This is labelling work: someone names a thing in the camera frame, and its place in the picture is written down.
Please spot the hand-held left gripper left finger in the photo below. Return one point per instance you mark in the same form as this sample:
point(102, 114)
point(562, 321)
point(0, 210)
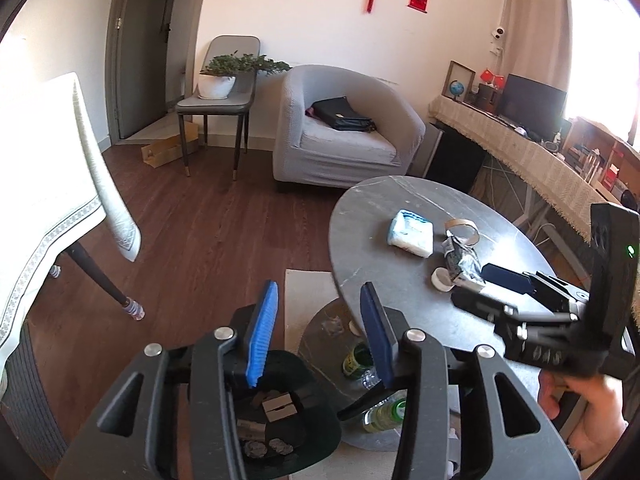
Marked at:
point(260, 340)

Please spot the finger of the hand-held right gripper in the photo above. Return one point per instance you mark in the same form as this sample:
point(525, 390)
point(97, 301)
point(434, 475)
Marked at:
point(475, 302)
point(505, 277)

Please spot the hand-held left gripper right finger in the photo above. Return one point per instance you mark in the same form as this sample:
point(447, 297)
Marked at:
point(377, 335)

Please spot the white tape roll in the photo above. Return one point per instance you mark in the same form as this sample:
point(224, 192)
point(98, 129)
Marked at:
point(442, 281)

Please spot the black silver foil bag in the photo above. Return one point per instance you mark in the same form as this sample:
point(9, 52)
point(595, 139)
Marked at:
point(462, 265)

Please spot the small white cardboard box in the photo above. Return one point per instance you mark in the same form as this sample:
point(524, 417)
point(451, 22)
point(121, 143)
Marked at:
point(250, 430)

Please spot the black trash bin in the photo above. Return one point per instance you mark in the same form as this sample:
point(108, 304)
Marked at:
point(320, 410)

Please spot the brown paper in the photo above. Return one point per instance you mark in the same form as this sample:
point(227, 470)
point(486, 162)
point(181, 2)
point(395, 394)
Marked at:
point(281, 446)

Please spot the person's right hand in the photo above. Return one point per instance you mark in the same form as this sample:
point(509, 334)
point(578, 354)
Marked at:
point(597, 410)

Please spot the brown cardboard tape core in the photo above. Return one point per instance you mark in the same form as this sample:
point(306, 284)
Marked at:
point(475, 236)

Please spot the grey round coffee table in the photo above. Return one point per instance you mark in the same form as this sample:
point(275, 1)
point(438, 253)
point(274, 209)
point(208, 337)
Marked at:
point(380, 270)

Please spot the green label plastic bottle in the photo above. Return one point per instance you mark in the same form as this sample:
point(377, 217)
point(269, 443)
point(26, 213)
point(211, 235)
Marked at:
point(385, 415)

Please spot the blue white tissue packet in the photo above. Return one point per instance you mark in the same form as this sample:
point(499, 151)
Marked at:
point(411, 232)

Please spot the beige fringed desk cloth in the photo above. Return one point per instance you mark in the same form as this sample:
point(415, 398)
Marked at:
point(530, 160)

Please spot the black cabinet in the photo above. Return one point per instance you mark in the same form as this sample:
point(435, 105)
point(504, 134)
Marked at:
point(455, 157)

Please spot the wooden desk organizer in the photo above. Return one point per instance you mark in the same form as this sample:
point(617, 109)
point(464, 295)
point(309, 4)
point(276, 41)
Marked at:
point(595, 150)

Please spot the black table leg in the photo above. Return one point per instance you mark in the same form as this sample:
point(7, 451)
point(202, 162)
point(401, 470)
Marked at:
point(97, 272)

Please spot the black monitor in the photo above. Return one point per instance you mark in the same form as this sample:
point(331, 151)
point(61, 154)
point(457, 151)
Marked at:
point(532, 102)

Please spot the small blue globe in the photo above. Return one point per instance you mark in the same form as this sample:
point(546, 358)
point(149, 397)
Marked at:
point(455, 88)

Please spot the small red flags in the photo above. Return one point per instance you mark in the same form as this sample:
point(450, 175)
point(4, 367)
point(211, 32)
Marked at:
point(491, 75)

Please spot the wooden framed board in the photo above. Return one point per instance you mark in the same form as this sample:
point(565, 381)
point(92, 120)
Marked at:
point(465, 72)

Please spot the brown cardboard box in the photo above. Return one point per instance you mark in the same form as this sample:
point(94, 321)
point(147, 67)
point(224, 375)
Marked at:
point(162, 152)

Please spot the grey armchair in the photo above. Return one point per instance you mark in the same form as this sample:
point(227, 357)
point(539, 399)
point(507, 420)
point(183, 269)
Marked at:
point(295, 125)

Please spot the black leather bag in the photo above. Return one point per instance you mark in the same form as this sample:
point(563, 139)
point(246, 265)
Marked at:
point(340, 112)

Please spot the grey ribbed floor mat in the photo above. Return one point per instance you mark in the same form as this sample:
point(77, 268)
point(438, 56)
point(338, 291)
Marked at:
point(37, 400)

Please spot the potted plant white pot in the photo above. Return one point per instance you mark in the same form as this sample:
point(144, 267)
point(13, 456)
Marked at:
point(216, 87)

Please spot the beige curtain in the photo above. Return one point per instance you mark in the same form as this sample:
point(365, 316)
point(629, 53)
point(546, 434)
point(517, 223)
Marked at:
point(535, 20)

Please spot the white patterned tablecloth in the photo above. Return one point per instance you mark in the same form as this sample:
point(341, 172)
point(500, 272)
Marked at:
point(40, 185)

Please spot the grey dining chair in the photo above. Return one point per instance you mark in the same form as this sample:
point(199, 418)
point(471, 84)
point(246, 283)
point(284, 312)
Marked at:
point(232, 45)

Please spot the grey door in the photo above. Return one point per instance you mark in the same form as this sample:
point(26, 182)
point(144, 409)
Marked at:
point(142, 60)

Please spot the white security camera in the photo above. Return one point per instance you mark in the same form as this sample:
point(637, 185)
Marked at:
point(498, 34)

